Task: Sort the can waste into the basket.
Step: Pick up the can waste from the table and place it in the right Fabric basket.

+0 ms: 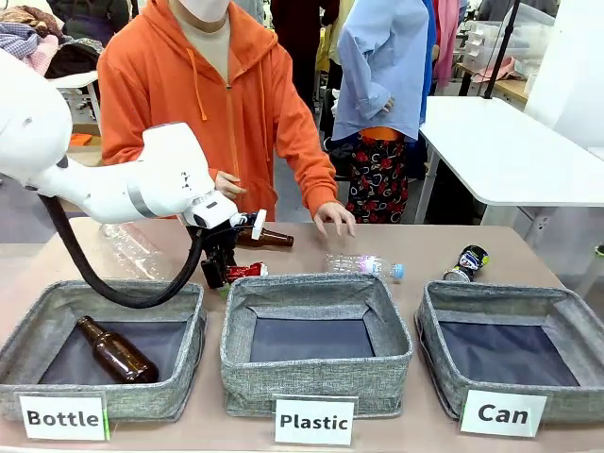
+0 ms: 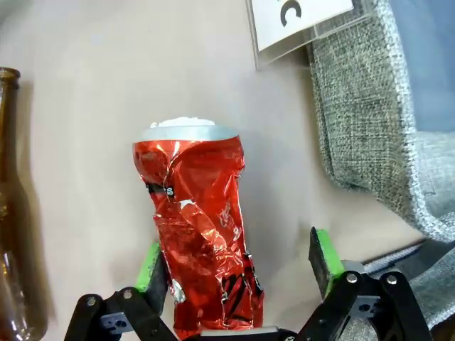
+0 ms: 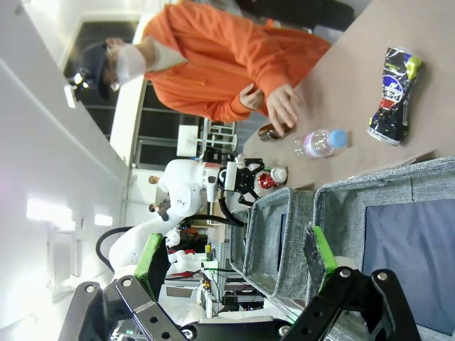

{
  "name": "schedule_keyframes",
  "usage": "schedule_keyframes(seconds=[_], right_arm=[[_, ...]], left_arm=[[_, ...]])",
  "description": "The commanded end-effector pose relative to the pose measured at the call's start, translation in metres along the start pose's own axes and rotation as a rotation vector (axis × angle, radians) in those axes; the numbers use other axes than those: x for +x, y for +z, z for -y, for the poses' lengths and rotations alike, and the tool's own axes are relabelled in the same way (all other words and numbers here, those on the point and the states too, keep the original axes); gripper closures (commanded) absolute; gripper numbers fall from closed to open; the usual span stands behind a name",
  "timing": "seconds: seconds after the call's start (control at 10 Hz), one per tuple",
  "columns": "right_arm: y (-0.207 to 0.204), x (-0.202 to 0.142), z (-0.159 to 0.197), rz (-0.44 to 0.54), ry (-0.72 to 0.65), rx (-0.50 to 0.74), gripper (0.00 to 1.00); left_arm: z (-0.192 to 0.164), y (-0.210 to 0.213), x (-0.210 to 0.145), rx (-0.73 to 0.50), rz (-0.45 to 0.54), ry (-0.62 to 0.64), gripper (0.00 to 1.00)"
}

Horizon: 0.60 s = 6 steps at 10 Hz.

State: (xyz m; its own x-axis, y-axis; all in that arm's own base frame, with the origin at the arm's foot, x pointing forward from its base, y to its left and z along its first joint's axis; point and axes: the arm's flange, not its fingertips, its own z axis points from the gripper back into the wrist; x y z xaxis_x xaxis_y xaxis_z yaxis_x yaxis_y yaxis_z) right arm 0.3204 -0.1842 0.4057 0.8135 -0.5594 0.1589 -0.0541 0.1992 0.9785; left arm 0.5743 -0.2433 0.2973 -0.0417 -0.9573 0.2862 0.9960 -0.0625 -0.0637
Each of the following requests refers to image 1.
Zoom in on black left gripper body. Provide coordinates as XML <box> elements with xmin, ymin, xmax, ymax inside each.
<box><xmin>186</xmin><ymin>224</ymin><xmax>238</xmax><ymax>265</ymax></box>

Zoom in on crushed red can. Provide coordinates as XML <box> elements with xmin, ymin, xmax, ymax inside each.
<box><xmin>226</xmin><ymin>261</ymin><xmax>270</xmax><ymax>284</ymax></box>

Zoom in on person's right forearm orange sleeve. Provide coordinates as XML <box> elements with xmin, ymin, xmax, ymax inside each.
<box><xmin>99</xmin><ymin>112</ymin><xmax>145</xmax><ymax>167</ymax></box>

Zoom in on person's left forearm orange sleeve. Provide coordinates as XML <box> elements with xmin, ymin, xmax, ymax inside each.
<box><xmin>275</xmin><ymin>101</ymin><xmax>340</xmax><ymax>219</ymax></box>

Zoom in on grey fabric basket plastic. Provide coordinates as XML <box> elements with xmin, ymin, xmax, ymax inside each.
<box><xmin>219</xmin><ymin>272</ymin><xmax>415</xmax><ymax>419</ymax></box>

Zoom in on grey fabric basket bottle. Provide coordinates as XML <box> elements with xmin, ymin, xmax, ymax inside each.
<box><xmin>0</xmin><ymin>279</ymin><xmax>209</xmax><ymax>423</ymax></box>

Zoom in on grey fabric basket can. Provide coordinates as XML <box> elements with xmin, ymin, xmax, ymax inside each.
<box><xmin>414</xmin><ymin>280</ymin><xmax>604</xmax><ymax>424</ymax></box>

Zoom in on crushed black blue can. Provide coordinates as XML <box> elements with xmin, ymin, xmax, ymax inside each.
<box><xmin>443</xmin><ymin>244</ymin><xmax>491</xmax><ymax>283</ymax></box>

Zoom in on white label reading Can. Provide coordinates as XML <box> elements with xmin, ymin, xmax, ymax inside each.
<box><xmin>460</xmin><ymin>389</ymin><xmax>548</xmax><ymax>439</ymax></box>

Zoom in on person's right hand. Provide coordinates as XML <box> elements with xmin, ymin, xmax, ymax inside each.
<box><xmin>213</xmin><ymin>170</ymin><xmax>248</xmax><ymax>201</ymax></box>

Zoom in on person's left hand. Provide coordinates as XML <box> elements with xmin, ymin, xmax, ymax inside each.
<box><xmin>312</xmin><ymin>201</ymin><xmax>357</xmax><ymax>239</ymax></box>

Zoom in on brown glass bottle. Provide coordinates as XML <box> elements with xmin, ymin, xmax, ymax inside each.
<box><xmin>75</xmin><ymin>315</ymin><xmax>160</xmax><ymax>385</ymax></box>
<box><xmin>235</xmin><ymin>226</ymin><xmax>295</xmax><ymax>249</ymax></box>

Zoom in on crushed clear plastic bottle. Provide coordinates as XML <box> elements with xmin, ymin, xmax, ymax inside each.
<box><xmin>98</xmin><ymin>221</ymin><xmax>174</xmax><ymax>282</ymax></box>

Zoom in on clear bottle with blue cap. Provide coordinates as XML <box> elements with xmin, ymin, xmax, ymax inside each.
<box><xmin>324</xmin><ymin>253</ymin><xmax>406</xmax><ymax>280</ymax></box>

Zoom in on black red floral skirt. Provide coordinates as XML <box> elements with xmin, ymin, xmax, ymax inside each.
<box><xmin>345</xmin><ymin>126</ymin><xmax>409</xmax><ymax>225</ymax></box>

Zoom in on person in orange hoodie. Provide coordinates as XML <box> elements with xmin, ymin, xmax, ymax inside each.
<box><xmin>97</xmin><ymin>0</ymin><xmax>340</xmax><ymax>223</ymax></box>

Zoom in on white label reading Plastic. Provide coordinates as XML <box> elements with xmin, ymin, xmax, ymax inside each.
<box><xmin>273</xmin><ymin>397</ymin><xmax>356</xmax><ymax>446</ymax></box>

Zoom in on white label reading Bottle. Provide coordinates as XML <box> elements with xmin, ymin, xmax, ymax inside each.
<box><xmin>17</xmin><ymin>391</ymin><xmax>108</xmax><ymax>442</ymax></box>

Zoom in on white face mask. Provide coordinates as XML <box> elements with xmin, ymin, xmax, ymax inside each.
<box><xmin>179</xmin><ymin>0</ymin><xmax>232</xmax><ymax>24</ymax></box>

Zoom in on pile of checked clothes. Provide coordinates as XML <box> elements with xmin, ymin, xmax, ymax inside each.
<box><xmin>0</xmin><ymin>5</ymin><xmax>61</xmax><ymax>76</ymax></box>

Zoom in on white side table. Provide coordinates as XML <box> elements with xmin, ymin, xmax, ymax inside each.
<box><xmin>414</xmin><ymin>95</ymin><xmax>604</xmax><ymax>226</ymax></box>

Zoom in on pink hanging garment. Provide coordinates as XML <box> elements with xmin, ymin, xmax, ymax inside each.
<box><xmin>432</xmin><ymin>0</ymin><xmax>461</xmax><ymax>89</ymax></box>

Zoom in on black stand pole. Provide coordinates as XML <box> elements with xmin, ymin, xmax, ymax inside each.
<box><xmin>482</xmin><ymin>0</ymin><xmax>521</xmax><ymax>100</ymax></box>

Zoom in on clear plastic storage boxes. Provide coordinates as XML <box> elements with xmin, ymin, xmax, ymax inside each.
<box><xmin>463</xmin><ymin>6</ymin><xmax>557</xmax><ymax>73</ymax></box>

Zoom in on white panel board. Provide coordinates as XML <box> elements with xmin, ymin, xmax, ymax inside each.
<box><xmin>523</xmin><ymin>0</ymin><xmax>604</xmax><ymax>150</ymax></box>

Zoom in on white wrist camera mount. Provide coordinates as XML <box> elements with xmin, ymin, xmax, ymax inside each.
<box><xmin>235</xmin><ymin>209</ymin><xmax>268</xmax><ymax>242</ymax></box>

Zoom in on black corrugated cable hose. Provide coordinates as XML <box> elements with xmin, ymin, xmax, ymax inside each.
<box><xmin>38</xmin><ymin>193</ymin><xmax>205</xmax><ymax>310</ymax></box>

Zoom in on white chair frame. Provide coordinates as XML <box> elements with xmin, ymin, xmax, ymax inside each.
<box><xmin>48</xmin><ymin>70</ymin><xmax>103</xmax><ymax>125</ymax></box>

